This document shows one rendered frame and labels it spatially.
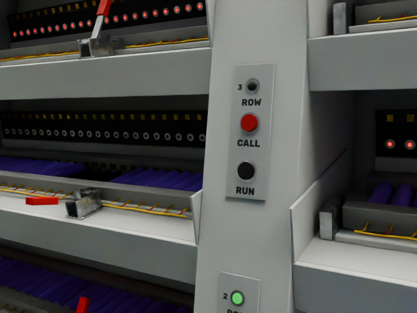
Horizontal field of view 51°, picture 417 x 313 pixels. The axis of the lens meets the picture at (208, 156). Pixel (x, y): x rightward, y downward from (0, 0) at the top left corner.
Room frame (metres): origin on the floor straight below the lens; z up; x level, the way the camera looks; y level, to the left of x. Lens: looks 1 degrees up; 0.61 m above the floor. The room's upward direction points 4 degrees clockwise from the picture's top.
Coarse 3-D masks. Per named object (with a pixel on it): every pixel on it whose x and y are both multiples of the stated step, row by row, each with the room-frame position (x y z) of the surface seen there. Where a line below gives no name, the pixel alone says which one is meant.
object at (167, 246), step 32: (0, 192) 0.65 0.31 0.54; (0, 224) 0.59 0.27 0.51; (32, 224) 0.55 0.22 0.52; (64, 224) 0.52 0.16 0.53; (96, 224) 0.49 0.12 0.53; (128, 224) 0.48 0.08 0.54; (160, 224) 0.48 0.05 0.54; (192, 224) 0.47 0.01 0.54; (96, 256) 0.50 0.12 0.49; (128, 256) 0.47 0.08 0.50; (160, 256) 0.45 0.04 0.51; (192, 256) 0.42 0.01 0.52
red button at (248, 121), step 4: (244, 116) 0.39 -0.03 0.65; (248, 116) 0.39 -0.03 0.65; (252, 116) 0.39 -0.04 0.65; (244, 120) 0.39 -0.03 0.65; (248, 120) 0.39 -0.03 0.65; (252, 120) 0.39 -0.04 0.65; (256, 120) 0.38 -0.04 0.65; (244, 124) 0.39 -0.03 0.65; (248, 124) 0.39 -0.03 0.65; (252, 124) 0.39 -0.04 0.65; (256, 124) 0.38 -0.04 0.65; (244, 128) 0.39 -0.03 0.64; (248, 128) 0.39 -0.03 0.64; (252, 128) 0.39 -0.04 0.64
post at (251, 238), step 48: (240, 0) 0.40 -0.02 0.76; (288, 0) 0.38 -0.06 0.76; (240, 48) 0.40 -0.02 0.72; (288, 48) 0.38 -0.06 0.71; (288, 96) 0.38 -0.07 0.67; (336, 96) 0.46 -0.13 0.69; (288, 144) 0.37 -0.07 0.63; (336, 144) 0.47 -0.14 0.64; (288, 192) 0.37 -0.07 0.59; (240, 240) 0.39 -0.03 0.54; (288, 240) 0.37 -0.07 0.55; (288, 288) 0.37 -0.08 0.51
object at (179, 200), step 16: (0, 176) 0.66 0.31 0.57; (16, 176) 0.64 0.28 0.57; (32, 176) 0.63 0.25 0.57; (48, 176) 0.62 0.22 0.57; (16, 192) 0.61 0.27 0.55; (32, 192) 0.60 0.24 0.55; (48, 192) 0.61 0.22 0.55; (64, 192) 0.59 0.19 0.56; (112, 192) 0.54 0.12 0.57; (128, 192) 0.52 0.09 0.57; (144, 192) 0.51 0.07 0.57; (160, 192) 0.50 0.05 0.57; (176, 192) 0.50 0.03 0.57; (192, 192) 0.49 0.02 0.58; (128, 208) 0.51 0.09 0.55; (176, 208) 0.49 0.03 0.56
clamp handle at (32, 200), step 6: (78, 192) 0.52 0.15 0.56; (30, 198) 0.46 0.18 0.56; (36, 198) 0.46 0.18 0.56; (42, 198) 0.47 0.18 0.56; (48, 198) 0.48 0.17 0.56; (54, 198) 0.48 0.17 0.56; (60, 198) 0.50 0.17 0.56; (66, 198) 0.51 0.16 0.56; (72, 198) 0.51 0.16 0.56; (78, 198) 0.52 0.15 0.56; (30, 204) 0.46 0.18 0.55; (36, 204) 0.46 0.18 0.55; (42, 204) 0.47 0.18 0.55; (48, 204) 0.48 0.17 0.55; (54, 204) 0.48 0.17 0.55
